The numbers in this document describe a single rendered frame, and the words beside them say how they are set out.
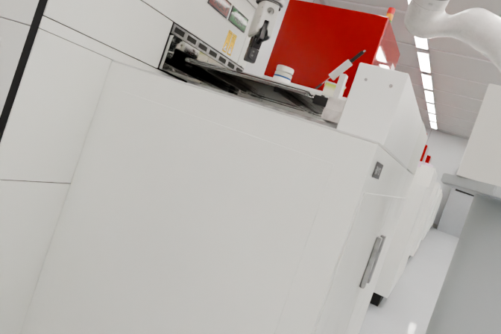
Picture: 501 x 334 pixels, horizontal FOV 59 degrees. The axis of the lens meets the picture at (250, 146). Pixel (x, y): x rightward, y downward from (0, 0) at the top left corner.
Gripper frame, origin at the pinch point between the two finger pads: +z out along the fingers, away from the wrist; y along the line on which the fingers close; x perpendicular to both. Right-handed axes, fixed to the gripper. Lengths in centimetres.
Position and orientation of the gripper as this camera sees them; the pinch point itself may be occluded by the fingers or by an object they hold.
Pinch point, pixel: (250, 55)
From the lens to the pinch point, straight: 130.2
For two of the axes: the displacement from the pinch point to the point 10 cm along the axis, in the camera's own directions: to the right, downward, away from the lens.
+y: -2.6, -1.1, 9.6
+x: -9.1, -3.1, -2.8
